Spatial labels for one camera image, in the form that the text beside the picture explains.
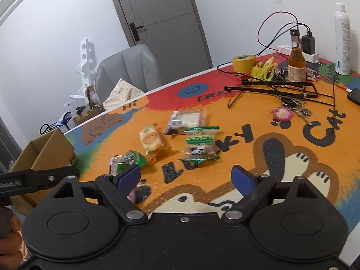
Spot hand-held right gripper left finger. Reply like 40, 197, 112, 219
52, 164, 148, 221

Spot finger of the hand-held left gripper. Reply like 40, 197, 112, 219
25, 165, 80, 194

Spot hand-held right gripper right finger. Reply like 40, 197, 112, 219
221, 165, 328, 221

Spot small white snack packet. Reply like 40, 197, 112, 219
110, 155, 121, 175

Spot shiny green snack packet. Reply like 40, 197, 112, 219
117, 150, 147, 173

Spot cardboard box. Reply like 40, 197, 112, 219
8, 128, 76, 216

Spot yellow bread packet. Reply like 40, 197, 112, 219
139, 123, 171, 162

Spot green white snack packet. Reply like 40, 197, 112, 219
181, 126, 220, 164

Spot clear white cracker packet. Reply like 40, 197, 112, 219
164, 109, 207, 135

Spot person's left hand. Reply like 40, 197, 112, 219
0, 207, 23, 262

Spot colourful cartoon cat mat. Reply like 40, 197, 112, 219
63, 52, 360, 256

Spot black metal shoe rack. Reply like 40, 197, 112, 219
40, 112, 72, 135

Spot blue plastic bag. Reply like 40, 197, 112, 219
56, 112, 71, 126

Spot dotted cream cushion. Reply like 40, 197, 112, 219
103, 79, 146, 110

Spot brown shipping carton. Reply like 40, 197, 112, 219
74, 86, 104, 124

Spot bunch of keys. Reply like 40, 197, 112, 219
278, 97, 313, 126

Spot grey padded chair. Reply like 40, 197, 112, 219
95, 44, 164, 102

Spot yellow tape roll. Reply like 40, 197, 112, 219
232, 55, 256, 74

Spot brown glass bottle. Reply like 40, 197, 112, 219
287, 29, 307, 83

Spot white perforated rack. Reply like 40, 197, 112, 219
63, 39, 99, 107

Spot white power strip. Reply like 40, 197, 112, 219
277, 44, 320, 63

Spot black phone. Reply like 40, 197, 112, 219
347, 88, 360, 106

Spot black charger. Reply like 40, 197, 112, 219
301, 35, 316, 55

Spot grey door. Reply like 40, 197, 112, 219
105, 0, 213, 69

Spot white spray bottle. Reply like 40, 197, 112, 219
334, 3, 351, 76

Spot pink round keychain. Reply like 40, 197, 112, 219
270, 107, 293, 122

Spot black wire stand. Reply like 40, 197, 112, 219
224, 80, 336, 109

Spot thin black cable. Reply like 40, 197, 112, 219
328, 62, 338, 131

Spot black door handle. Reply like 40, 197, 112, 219
129, 22, 144, 42

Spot black charging cable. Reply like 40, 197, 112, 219
216, 22, 313, 76

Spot red cable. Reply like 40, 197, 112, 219
257, 11, 299, 52

